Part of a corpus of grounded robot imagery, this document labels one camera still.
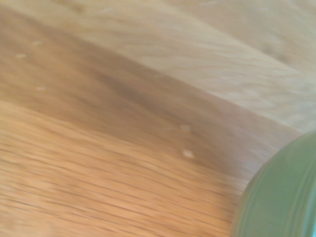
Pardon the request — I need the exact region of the green ceramic bowl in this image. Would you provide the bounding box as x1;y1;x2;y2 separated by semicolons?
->
231;130;316;237

